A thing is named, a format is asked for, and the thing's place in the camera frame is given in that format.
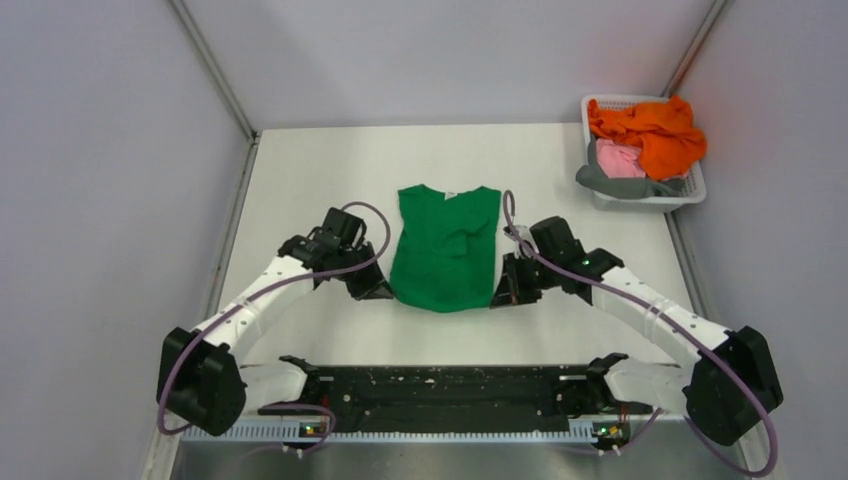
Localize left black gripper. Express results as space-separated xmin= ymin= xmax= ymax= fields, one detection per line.
xmin=337 ymin=240 xmax=396 ymax=300

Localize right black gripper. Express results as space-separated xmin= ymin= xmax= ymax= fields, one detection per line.
xmin=490 ymin=251 xmax=561 ymax=308

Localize green t shirt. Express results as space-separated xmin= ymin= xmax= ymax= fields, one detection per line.
xmin=390 ymin=184 xmax=502 ymax=313

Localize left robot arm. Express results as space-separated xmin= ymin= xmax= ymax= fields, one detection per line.
xmin=156 ymin=207 xmax=394 ymax=436

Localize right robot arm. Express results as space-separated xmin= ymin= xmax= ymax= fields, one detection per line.
xmin=490 ymin=217 xmax=784 ymax=446

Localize grey t shirt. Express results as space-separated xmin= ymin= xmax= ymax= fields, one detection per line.
xmin=575 ymin=139 xmax=685 ymax=200

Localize pink t shirt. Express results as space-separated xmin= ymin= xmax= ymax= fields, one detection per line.
xmin=595 ymin=139 xmax=647 ymax=178

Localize white plastic basket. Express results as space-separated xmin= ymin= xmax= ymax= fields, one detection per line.
xmin=575 ymin=94 xmax=707 ymax=213

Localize orange t shirt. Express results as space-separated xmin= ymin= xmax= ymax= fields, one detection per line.
xmin=585 ymin=95 xmax=708 ymax=181

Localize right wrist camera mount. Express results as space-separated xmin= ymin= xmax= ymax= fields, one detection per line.
xmin=504 ymin=225 xmax=536 ymax=250

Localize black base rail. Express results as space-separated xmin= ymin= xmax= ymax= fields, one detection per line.
xmin=290 ymin=365 xmax=654 ymax=437

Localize left aluminium frame post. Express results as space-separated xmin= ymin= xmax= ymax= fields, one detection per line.
xmin=166 ymin=0 xmax=258 ymax=143

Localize aluminium frame post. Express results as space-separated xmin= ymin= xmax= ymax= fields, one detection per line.
xmin=166 ymin=0 xmax=258 ymax=143
xmin=661 ymin=0 xmax=735 ymax=97

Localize right aluminium frame post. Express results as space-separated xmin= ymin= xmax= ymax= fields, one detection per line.
xmin=661 ymin=0 xmax=735 ymax=97

